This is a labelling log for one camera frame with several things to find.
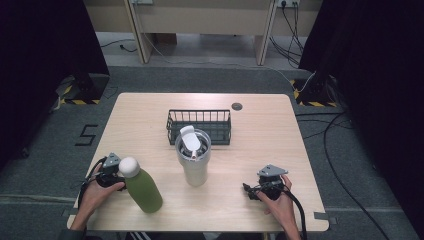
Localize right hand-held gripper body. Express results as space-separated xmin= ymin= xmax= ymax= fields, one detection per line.
xmin=256 ymin=163 xmax=290 ymax=202

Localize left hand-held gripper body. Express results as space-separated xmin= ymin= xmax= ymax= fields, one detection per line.
xmin=95 ymin=152 xmax=127 ymax=192

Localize green bottle with white cap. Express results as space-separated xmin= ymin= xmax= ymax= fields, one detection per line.
xmin=118 ymin=156 xmax=164 ymax=214

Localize white tumbler with lid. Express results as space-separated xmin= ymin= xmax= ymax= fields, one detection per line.
xmin=174 ymin=124 xmax=213 ymax=188

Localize black wire basket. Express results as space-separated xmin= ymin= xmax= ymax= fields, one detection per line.
xmin=165 ymin=109 xmax=233 ymax=146

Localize person's left hand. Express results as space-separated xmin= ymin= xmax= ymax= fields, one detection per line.
xmin=77 ymin=163 xmax=126 ymax=218

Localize person's right hand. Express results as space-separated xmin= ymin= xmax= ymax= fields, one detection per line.
xmin=258 ymin=174 xmax=298 ymax=228

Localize person's striped trousers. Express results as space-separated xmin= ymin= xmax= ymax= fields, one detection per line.
xmin=124 ymin=231 xmax=155 ymax=240

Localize stand base with hazard tape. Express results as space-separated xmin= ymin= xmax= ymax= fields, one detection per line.
xmin=54 ymin=73 xmax=112 ymax=106
xmin=289 ymin=77 xmax=338 ymax=108

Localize black curtain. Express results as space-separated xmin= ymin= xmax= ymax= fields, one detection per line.
xmin=297 ymin=0 xmax=424 ymax=231
xmin=0 ymin=0 xmax=111 ymax=169

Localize beige wooden desk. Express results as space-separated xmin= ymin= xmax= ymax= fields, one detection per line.
xmin=83 ymin=0 xmax=324 ymax=66

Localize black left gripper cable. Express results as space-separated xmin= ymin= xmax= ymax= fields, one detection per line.
xmin=70 ymin=156 xmax=108 ymax=209

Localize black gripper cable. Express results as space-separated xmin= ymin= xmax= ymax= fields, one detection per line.
xmin=282 ymin=188 xmax=308 ymax=240
xmin=70 ymin=156 xmax=108 ymax=209

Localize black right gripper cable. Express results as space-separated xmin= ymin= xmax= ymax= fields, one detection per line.
xmin=282 ymin=188 xmax=308 ymax=240

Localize long black floor cables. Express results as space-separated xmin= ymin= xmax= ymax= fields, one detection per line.
xmin=294 ymin=111 xmax=392 ymax=240

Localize thin white cable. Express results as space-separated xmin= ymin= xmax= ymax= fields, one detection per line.
xmin=141 ymin=31 xmax=317 ymax=94

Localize black cable with plug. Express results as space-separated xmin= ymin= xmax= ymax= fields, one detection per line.
xmin=99 ymin=38 xmax=138 ymax=54

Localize bundle of black cables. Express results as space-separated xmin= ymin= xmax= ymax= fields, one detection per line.
xmin=269 ymin=1 xmax=306 ymax=68

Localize white wall socket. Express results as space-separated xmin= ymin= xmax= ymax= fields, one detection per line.
xmin=276 ymin=0 xmax=301 ymax=9

